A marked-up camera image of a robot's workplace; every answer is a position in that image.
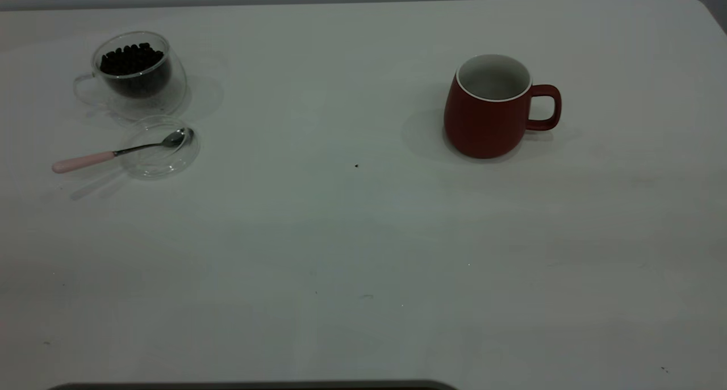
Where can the red ceramic mug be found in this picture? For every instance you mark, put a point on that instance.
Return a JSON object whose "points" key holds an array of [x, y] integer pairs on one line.
{"points": [[483, 123]]}

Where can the clear glass lid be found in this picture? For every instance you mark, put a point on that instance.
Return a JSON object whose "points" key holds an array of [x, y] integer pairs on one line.
{"points": [[162, 162]]}

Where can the dark coffee beans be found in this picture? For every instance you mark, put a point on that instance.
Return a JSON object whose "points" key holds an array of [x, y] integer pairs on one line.
{"points": [[132, 61]]}

